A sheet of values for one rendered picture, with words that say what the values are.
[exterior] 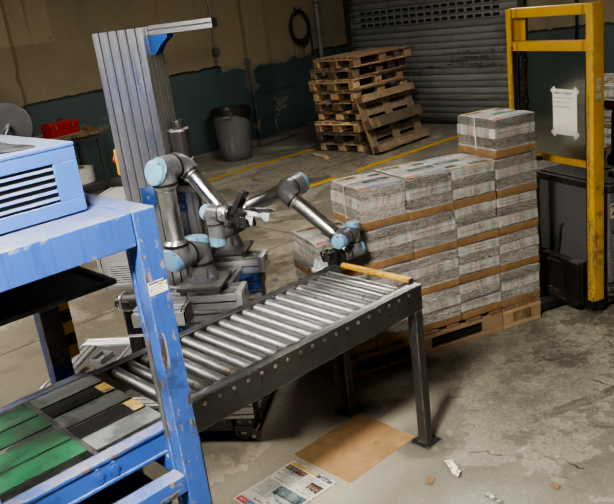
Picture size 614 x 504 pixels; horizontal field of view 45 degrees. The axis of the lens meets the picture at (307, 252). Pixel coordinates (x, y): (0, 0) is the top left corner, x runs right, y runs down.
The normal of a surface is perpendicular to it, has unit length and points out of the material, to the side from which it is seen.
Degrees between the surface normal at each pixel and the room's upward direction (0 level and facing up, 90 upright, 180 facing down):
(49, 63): 90
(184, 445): 90
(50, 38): 90
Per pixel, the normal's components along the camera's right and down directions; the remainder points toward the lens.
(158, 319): 0.68, 0.15
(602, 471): -0.12, -0.94
